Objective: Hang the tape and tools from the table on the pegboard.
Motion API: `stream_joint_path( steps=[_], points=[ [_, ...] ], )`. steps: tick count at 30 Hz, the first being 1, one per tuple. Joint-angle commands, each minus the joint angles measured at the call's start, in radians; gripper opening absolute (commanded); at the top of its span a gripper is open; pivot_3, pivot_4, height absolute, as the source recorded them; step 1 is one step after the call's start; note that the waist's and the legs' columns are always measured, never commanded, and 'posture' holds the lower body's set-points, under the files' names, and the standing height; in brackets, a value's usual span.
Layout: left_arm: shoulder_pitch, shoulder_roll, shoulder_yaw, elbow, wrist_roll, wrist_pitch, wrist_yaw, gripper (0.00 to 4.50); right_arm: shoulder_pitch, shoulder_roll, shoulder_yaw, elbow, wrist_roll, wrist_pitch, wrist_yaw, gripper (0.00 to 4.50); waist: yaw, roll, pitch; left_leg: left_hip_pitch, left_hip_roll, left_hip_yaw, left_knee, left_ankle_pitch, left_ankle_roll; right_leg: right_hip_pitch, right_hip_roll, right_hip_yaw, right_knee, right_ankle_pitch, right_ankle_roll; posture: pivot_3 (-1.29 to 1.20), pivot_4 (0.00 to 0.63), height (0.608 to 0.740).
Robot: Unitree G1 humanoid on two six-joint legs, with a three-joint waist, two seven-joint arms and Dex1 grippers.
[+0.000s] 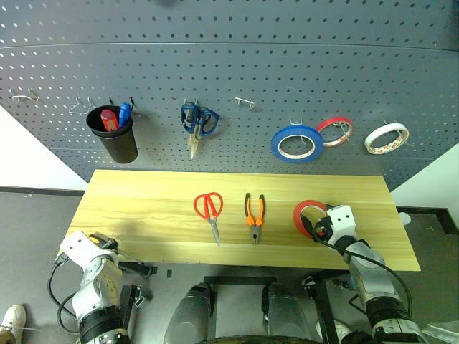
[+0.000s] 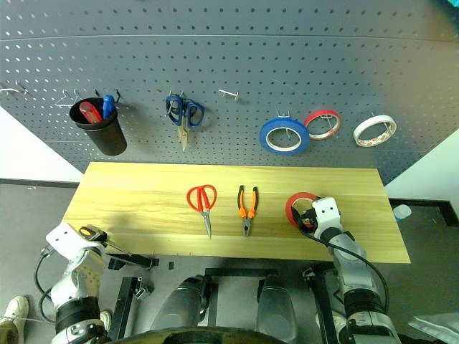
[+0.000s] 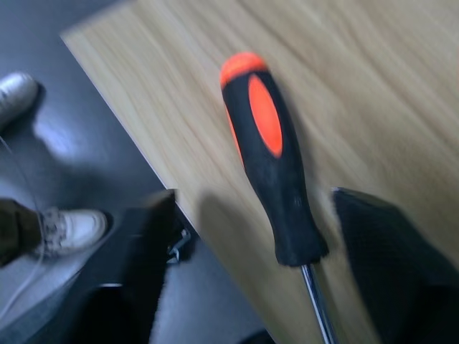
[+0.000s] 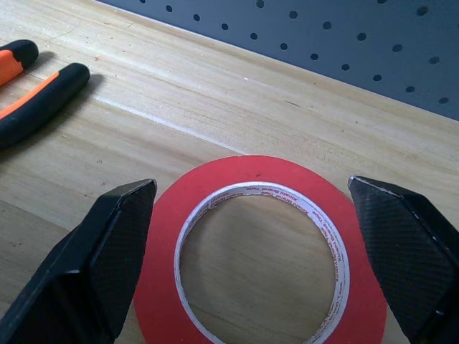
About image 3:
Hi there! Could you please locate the orange and black screwdriver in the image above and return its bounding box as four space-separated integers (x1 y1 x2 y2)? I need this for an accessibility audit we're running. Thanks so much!
219 52 341 344

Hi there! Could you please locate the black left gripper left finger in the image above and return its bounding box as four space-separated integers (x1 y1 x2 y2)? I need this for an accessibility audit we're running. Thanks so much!
73 188 180 344

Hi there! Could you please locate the dark trouser leg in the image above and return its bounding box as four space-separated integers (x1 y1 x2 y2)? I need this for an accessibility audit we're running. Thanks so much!
0 198 43 268

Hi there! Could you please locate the thin white cable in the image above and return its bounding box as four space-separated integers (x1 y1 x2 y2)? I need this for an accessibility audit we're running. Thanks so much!
0 135 49 316

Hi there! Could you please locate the white sneaker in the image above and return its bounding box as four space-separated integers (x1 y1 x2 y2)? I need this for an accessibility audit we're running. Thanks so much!
34 207 108 257
0 71 39 127

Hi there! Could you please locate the metal table bracket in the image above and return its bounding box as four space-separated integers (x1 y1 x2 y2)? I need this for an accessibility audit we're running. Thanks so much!
166 229 191 264

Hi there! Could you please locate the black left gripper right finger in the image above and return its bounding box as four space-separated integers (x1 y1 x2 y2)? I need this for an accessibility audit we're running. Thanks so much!
330 186 459 344

